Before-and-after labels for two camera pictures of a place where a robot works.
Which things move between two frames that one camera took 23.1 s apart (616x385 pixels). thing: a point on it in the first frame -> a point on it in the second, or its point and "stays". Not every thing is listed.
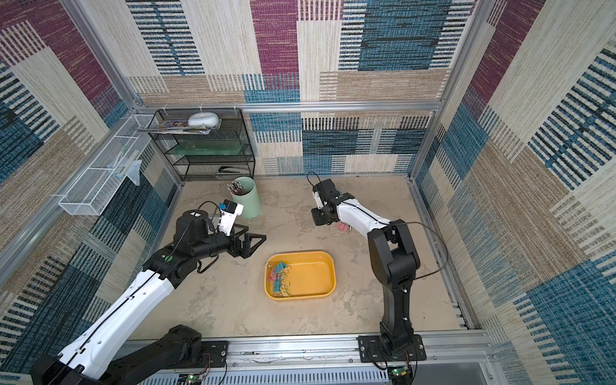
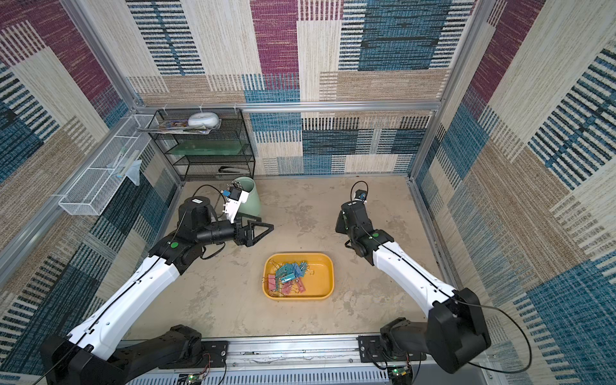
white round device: [204, 119] stays
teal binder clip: [277, 285] -> [286, 273]
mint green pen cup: [249, 200] stays
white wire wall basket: [97, 188] stays
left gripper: [236, 250] -> [247, 239]
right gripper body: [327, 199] -> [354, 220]
